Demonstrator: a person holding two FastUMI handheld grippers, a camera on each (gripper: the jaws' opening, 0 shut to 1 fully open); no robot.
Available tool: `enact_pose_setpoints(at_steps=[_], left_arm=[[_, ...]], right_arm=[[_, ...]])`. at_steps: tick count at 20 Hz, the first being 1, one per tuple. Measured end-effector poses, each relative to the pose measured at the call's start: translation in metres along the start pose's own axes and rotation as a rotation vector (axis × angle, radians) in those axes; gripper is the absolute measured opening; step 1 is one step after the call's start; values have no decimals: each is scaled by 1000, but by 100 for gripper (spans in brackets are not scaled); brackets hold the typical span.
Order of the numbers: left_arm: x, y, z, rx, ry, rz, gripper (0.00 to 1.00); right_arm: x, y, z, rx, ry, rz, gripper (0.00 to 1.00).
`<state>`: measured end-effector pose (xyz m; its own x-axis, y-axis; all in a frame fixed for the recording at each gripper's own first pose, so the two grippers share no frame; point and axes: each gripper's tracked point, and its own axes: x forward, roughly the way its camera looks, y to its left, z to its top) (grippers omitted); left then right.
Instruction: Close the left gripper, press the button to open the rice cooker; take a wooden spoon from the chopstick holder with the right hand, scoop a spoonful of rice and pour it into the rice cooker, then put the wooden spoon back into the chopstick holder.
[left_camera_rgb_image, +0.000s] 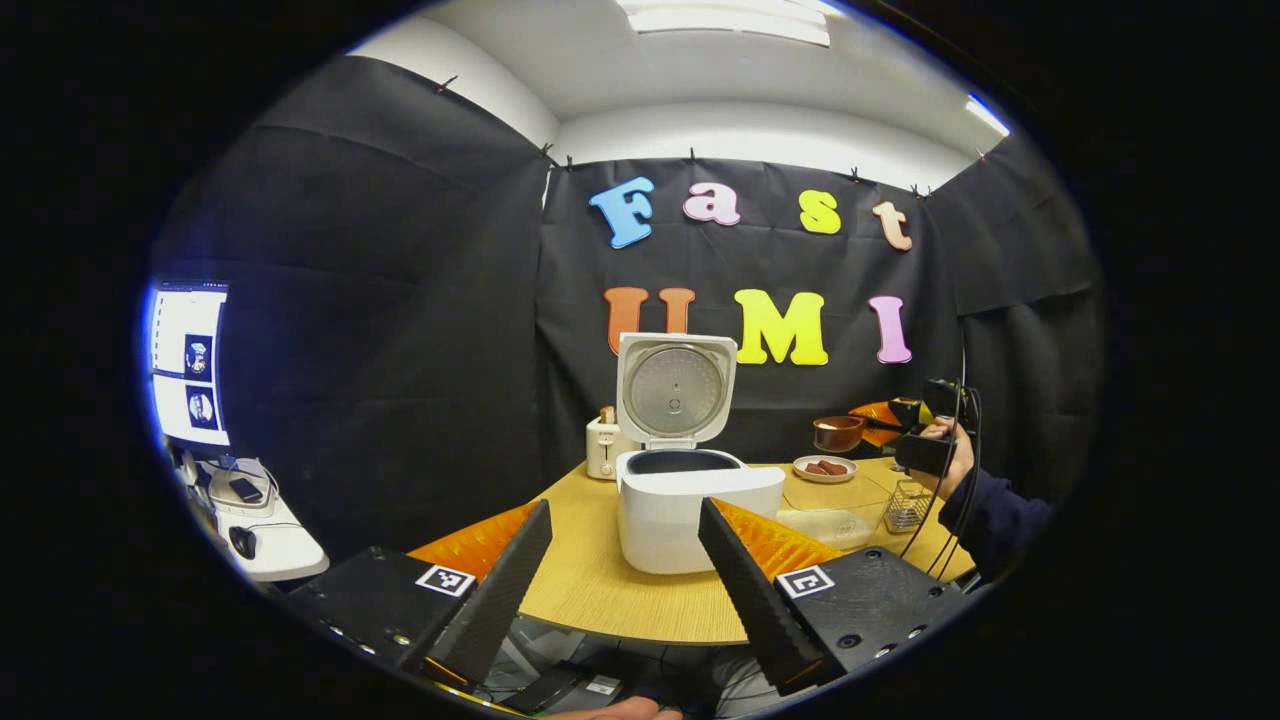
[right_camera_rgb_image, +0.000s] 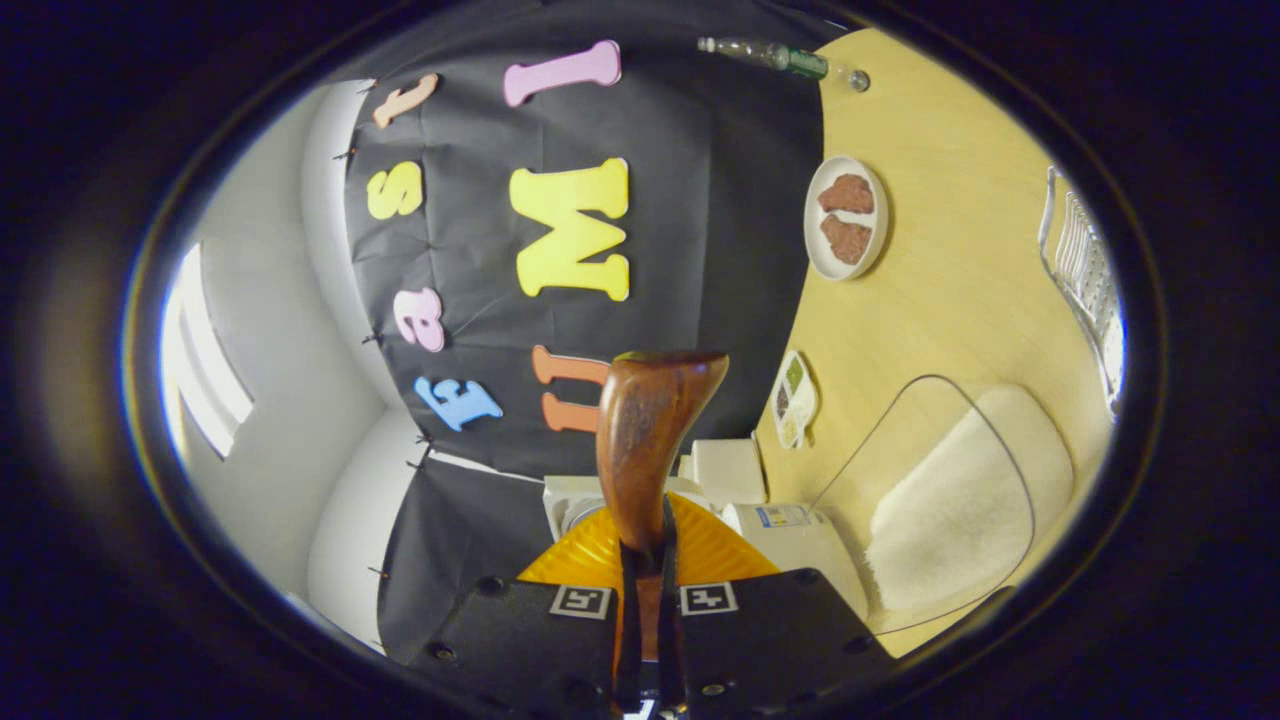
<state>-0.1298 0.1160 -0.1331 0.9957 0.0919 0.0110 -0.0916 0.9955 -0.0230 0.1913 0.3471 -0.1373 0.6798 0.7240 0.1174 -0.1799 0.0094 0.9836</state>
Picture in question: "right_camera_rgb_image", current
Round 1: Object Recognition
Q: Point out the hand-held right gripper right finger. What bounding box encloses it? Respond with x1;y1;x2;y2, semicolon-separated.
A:
660;494;896;713

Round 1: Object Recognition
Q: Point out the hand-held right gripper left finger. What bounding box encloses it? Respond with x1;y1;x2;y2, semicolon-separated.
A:
408;505;642;713

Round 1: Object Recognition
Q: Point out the white rice cooker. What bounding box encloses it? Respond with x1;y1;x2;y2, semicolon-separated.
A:
543;475;871;623

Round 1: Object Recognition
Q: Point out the brown wooden spoon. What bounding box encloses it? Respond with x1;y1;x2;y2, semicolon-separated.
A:
597;350;731;663

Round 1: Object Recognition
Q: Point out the metal wire chopstick holder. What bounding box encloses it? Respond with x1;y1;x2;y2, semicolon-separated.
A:
1038;165;1128;418

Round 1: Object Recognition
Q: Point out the white toaster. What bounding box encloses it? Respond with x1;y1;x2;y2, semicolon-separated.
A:
680;438;768;507

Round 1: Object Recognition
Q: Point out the small white divided dish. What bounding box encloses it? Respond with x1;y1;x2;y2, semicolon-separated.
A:
770;350;820;451

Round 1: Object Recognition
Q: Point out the white round plate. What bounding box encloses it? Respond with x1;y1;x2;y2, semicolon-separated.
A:
803;155;890;282

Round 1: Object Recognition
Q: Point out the brown meat piece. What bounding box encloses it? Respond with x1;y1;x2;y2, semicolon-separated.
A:
818;173;876;215
820;213;875;266

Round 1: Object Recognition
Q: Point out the black backdrop cloth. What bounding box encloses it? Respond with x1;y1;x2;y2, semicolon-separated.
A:
345;0;827;663

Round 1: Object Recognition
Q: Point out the ceiling light panel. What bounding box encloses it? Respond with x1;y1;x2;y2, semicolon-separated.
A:
163;245;257;461

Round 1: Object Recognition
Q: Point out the clear green label water bottle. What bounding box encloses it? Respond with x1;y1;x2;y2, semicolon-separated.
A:
697;37;871;94

